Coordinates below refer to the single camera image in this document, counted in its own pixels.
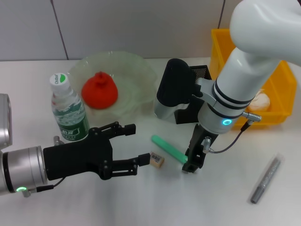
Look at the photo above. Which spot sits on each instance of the grey marker pen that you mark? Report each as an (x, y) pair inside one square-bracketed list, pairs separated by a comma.
[(265, 179)]

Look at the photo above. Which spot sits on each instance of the black mesh pen holder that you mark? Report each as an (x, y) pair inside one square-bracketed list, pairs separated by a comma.
[(202, 70)]

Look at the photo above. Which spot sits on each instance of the clear green-label water bottle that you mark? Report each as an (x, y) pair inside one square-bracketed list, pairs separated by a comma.
[(70, 115)]

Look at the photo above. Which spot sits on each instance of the white paper ball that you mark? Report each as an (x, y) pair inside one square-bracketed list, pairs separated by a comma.
[(261, 102)]

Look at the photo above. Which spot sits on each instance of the beige eraser with barcode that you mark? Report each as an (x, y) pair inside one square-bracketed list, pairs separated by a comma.
[(158, 161)]

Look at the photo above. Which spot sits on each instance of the yellow plastic bin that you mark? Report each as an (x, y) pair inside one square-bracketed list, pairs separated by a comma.
[(218, 47)]

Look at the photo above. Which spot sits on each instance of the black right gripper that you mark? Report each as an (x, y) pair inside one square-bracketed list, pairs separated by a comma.
[(198, 141)]

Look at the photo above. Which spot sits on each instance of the green white pen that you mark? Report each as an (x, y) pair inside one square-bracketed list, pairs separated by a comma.
[(167, 147)]

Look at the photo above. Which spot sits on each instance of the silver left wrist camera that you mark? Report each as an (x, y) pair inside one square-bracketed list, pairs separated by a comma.
[(4, 122)]

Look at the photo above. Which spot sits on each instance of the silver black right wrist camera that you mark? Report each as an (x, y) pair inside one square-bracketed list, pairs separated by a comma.
[(174, 84)]

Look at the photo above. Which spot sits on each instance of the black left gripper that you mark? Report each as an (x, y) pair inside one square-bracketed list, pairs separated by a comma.
[(75, 157)]

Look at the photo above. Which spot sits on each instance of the green glass fruit plate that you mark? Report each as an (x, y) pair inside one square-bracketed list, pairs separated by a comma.
[(131, 70)]

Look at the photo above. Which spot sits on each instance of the red orange fruit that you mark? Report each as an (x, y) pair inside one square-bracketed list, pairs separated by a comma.
[(100, 91)]

